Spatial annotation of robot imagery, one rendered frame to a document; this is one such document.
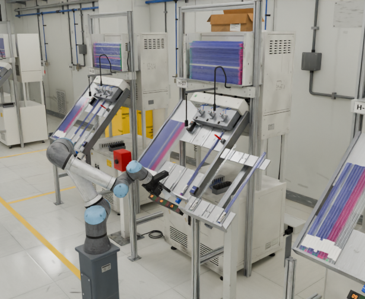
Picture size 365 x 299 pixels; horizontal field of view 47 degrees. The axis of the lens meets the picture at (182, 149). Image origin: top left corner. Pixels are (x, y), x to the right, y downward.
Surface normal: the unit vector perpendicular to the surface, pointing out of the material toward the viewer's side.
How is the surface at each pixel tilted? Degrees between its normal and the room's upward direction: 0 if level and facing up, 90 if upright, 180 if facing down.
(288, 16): 90
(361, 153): 44
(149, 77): 90
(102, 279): 90
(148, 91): 90
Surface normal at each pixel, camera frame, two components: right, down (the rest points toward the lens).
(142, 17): 0.63, 0.20
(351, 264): -0.55, -0.57
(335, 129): -0.78, 0.15
